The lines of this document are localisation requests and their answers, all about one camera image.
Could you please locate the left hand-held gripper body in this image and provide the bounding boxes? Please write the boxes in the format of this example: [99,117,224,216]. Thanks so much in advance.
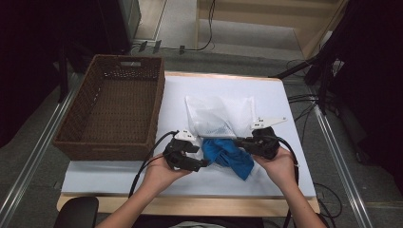
[163,128,200,172]

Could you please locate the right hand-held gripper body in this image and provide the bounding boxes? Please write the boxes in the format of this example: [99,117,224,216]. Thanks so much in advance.
[251,117,288,161]

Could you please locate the blue garment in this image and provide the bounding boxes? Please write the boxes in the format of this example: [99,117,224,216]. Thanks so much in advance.
[201,137,257,181]

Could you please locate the white mesh laundry bag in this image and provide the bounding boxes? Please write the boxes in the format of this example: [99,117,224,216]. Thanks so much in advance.
[184,94,258,141]

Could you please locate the person's left hand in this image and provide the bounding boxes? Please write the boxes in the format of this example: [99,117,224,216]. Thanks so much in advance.
[144,153,191,191]

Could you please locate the person's right hand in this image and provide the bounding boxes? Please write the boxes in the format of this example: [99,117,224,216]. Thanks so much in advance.
[253,145,297,191]

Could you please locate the person's dark clothing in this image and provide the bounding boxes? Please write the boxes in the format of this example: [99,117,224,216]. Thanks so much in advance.
[131,214,266,228]

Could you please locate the brown wicker basket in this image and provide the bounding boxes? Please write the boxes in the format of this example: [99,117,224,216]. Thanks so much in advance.
[52,54,166,162]

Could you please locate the black tripod stand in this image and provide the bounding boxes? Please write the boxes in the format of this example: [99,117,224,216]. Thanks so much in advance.
[268,51,338,116]

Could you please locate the black chair armrest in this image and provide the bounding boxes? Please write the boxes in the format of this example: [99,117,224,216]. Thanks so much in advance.
[52,196,100,228]

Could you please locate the wooden platform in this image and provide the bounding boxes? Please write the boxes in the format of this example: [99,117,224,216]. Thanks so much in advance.
[195,0,350,60]

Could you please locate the black curtain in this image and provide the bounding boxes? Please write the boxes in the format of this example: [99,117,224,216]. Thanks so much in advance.
[0,0,129,148]
[326,0,403,194]

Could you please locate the grey cabinet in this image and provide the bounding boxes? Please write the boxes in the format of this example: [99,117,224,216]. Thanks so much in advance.
[117,0,143,42]

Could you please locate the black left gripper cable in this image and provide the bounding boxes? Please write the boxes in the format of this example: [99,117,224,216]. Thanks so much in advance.
[127,129,179,199]

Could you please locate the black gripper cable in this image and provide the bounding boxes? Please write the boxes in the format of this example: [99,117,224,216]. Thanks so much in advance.
[275,135,300,228]
[127,129,179,199]

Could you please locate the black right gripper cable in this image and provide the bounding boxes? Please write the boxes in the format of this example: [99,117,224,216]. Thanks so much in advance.
[275,135,300,228]

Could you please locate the black floor cable bundle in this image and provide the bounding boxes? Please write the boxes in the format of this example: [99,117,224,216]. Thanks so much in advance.
[286,58,321,146]

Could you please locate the aluminium floor rail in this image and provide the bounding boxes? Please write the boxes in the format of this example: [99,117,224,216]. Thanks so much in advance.
[0,71,84,228]
[312,104,375,228]

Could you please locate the looped black floor cable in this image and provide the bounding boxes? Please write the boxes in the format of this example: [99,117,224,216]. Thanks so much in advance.
[313,181,344,220]

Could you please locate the thin black floor cable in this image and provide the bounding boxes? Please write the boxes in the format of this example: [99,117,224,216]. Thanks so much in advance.
[158,0,217,52]

